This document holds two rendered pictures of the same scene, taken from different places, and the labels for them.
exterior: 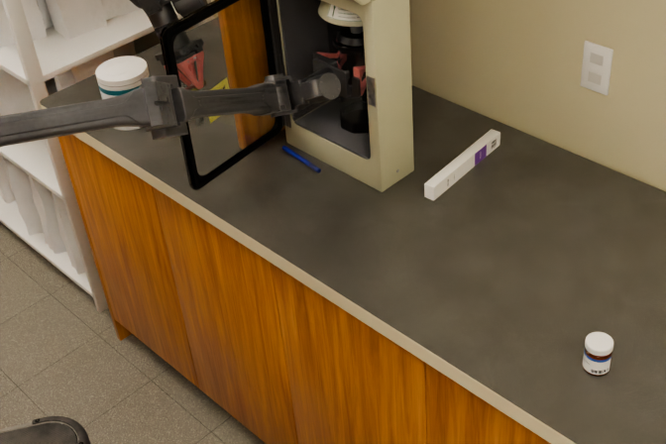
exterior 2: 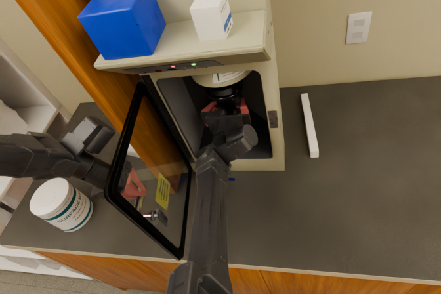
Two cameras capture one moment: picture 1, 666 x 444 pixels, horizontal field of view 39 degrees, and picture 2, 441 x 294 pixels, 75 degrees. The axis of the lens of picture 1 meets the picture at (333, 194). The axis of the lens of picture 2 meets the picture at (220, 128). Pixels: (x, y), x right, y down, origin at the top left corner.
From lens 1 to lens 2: 143 cm
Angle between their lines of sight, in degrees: 22
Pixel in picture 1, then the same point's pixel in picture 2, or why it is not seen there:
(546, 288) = not seen: outside the picture
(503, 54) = (283, 48)
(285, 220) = (252, 232)
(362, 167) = (265, 163)
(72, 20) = not seen: outside the picture
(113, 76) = (48, 207)
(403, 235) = (332, 193)
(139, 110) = not seen: outside the picture
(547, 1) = (315, 0)
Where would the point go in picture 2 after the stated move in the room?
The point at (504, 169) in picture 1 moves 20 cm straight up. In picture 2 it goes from (328, 113) to (332, 70)
